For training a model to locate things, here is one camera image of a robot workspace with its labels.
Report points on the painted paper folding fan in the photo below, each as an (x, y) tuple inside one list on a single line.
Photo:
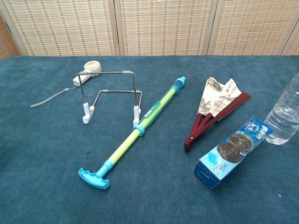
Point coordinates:
[(215, 98)]

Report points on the brown woven screen panel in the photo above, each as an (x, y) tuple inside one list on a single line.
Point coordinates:
[(4, 39)]

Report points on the transparent plastic water bottle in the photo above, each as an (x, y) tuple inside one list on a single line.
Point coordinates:
[(282, 116)]

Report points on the woven folding screen panel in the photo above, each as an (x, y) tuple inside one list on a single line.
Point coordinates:
[(293, 44), (163, 25), (254, 25), (60, 25)]

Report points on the blue table cloth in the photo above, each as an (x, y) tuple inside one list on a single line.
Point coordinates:
[(46, 163)]

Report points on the green blue water pump toy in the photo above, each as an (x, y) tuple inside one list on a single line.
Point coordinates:
[(149, 114)]

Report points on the blue cookie box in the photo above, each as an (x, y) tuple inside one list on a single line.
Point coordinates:
[(231, 151)]

